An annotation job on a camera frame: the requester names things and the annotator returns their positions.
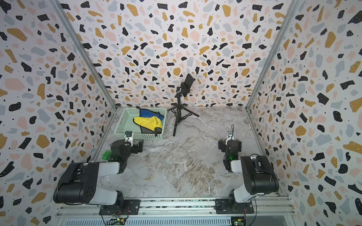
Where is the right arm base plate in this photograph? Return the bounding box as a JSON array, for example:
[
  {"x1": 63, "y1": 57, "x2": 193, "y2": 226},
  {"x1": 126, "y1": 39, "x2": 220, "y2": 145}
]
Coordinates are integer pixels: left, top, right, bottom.
[{"x1": 215, "y1": 199, "x2": 255, "y2": 215}]

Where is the black phone on tripod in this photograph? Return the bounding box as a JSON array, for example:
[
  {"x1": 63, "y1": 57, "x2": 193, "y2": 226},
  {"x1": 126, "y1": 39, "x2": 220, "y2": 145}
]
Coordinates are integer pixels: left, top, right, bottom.
[{"x1": 181, "y1": 73, "x2": 195, "y2": 97}]

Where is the small green block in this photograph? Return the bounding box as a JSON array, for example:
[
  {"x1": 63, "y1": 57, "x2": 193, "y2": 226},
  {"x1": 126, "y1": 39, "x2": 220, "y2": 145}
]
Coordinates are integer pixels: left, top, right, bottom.
[{"x1": 102, "y1": 150, "x2": 113, "y2": 161}]

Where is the yellow grey dishcloth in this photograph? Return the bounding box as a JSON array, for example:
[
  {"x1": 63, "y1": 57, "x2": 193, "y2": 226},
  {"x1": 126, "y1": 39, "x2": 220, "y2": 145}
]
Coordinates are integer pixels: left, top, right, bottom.
[{"x1": 133, "y1": 116, "x2": 163, "y2": 134}]

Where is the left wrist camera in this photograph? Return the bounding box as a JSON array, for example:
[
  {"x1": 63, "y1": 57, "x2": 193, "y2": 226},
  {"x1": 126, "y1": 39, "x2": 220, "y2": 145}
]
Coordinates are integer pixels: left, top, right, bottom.
[{"x1": 124, "y1": 131, "x2": 133, "y2": 138}]

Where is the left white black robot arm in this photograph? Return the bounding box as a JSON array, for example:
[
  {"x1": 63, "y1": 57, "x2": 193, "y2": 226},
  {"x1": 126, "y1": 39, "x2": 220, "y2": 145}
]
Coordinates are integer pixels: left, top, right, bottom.
[{"x1": 53, "y1": 131, "x2": 144, "y2": 208}]

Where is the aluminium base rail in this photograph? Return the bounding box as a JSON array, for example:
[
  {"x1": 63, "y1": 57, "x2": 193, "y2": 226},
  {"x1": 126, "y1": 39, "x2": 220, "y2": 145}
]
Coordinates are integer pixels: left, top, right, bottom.
[{"x1": 54, "y1": 196, "x2": 299, "y2": 226}]

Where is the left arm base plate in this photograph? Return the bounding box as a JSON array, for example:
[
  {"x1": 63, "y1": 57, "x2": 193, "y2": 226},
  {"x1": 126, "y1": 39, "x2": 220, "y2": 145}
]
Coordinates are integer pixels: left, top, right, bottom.
[{"x1": 99, "y1": 199, "x2": 140, "y2": 216}]

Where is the green circuit board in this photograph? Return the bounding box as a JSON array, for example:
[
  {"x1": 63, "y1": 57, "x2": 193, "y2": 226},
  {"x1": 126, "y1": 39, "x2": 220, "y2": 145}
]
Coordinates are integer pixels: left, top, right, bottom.
[
  {"x1": 231, "y1": 217, "x2": 246, "y2": 226},
  {"x1": 106, "y1": 218, "x2": 127, "y2": 226}
]

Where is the blue grey dishcloth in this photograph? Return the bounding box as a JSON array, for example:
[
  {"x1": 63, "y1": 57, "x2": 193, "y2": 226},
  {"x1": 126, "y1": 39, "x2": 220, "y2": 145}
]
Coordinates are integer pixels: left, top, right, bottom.
[{"x1": 136, "y1": 106, "x2": 164, "y2": 121}]

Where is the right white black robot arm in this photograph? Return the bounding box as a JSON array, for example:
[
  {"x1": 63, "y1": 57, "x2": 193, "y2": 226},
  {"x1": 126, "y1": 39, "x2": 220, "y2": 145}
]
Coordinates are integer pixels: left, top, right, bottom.
[{"x1": 218, "y1": 131, "x2": 279, "y2": 204}]

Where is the left green circuit board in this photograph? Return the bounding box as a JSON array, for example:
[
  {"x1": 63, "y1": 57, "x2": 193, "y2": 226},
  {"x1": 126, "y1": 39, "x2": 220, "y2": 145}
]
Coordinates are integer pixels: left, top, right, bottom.
[{"x1": 106, "y1": 218, "x2": 127, "y2": 226}]

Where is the black tripod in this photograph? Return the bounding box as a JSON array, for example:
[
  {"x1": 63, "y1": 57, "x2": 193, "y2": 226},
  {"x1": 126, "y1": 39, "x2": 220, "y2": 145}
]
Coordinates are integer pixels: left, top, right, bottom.
[{"x1": 167, "y1": 87, "x2": 199, "y2": 137}]

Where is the mint green plastic basket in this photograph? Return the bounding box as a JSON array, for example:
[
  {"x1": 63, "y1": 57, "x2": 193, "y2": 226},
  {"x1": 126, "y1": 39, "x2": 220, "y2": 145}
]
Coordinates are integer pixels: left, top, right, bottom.
[{"x1": 114, "y1": 107, "x2": 167, "y2": 140}]

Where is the right green circuit board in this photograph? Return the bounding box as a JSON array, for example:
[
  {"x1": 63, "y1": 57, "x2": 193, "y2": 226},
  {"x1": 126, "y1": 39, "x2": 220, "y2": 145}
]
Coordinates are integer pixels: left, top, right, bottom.
[{"x1": 231, "y1": 217, "x2": 246, "y2": 226}]

